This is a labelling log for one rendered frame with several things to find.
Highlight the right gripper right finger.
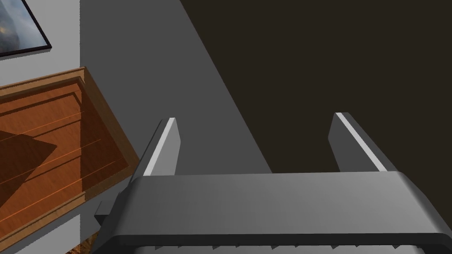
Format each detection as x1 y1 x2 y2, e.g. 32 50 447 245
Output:
328 112 399 173

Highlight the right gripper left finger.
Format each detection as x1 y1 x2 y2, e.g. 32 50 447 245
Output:
131 117 181 181

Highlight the black framed picture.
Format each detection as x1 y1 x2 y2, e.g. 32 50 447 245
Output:
0 0 53 58

